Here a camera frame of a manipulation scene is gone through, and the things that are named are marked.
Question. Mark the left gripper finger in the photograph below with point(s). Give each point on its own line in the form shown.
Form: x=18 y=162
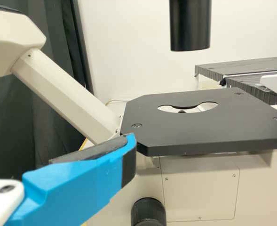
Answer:
x=70 y=188

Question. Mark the cream microscope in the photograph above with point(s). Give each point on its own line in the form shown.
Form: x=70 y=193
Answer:
x=199 y=117

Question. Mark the black platform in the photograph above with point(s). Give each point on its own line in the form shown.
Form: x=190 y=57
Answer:
x=246 y=88
x=234 y=66

